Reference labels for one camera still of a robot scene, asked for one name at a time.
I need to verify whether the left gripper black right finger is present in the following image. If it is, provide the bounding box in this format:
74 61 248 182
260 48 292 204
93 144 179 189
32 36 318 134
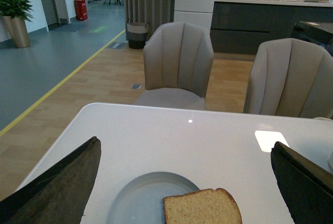
271 141 332 223

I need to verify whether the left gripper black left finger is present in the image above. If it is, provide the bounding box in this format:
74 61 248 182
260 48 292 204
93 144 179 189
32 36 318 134
1 137 101 223

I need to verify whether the grey round plate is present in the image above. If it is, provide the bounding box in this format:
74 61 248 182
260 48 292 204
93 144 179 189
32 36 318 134
109 172 199 223

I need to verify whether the bread slice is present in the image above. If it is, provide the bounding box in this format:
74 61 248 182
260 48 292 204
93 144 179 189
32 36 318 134
162 188 242 223

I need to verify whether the beige chair right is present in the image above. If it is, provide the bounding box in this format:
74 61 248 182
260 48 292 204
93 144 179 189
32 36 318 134
243 38 332 118

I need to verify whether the beige chair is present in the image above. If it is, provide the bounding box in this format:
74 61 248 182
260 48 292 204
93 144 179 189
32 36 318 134
134 22 214 110
243 38 332 118

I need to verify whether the dark grey kitchen counter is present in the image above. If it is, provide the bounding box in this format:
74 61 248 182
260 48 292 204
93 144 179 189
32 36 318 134
210 0 332 55

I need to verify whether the woven laundry basket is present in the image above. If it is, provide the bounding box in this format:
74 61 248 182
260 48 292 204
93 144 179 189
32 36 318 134
126 20 150 49

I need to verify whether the beige chair left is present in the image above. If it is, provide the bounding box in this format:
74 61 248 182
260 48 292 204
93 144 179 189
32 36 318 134
134 22 214 110

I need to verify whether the red bin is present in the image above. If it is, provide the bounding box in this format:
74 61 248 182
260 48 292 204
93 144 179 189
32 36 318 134
74 0 88 21

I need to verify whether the potted green plant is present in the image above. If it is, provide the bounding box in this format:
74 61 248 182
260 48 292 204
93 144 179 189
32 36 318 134
1 0 33 48

